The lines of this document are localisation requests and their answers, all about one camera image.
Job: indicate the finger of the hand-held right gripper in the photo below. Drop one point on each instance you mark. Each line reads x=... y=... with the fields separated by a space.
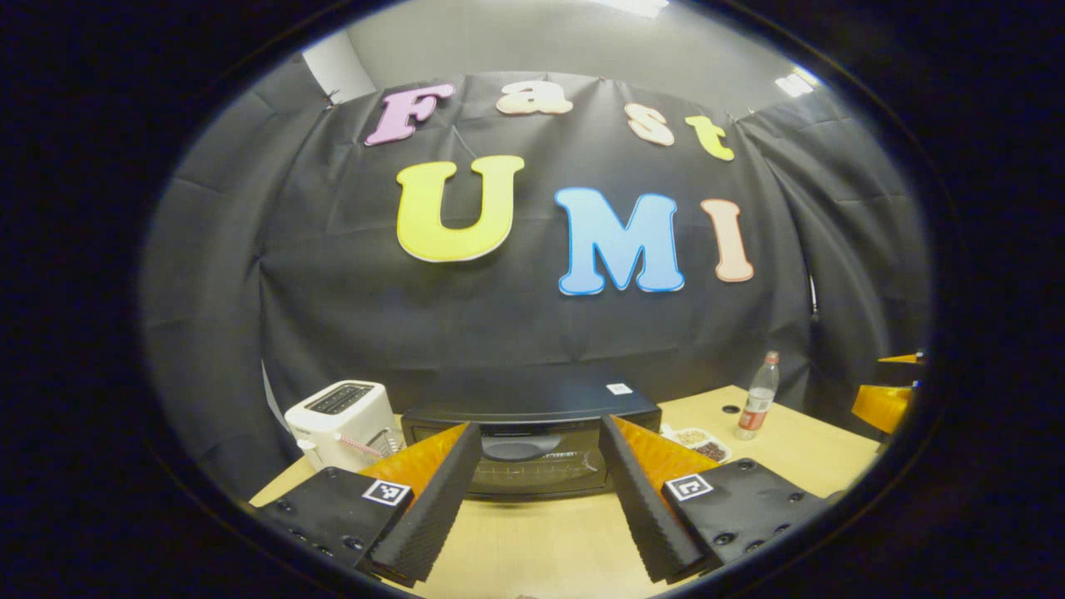
x=886 y=406
x=903 y=359

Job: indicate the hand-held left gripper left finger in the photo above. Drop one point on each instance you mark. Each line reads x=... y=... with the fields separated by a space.
x=437 y=507

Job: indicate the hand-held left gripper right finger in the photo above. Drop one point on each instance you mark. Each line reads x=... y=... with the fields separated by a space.
x=649 y=507

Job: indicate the black electric oven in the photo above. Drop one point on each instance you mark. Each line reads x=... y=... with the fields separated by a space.
x=541 y=408

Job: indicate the white divided bean dish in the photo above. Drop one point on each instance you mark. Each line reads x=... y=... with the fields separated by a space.
x=699 y=441

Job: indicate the clear red label bottle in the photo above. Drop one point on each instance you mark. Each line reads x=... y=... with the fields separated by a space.
x=757 y=408

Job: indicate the white toaster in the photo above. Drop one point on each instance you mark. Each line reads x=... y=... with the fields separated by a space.
x=333 y=416

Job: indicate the small ceiling light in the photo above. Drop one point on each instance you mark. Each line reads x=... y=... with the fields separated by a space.
x=796 y=83

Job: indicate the large ceiling light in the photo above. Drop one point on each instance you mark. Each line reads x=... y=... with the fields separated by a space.
x=632 y=7

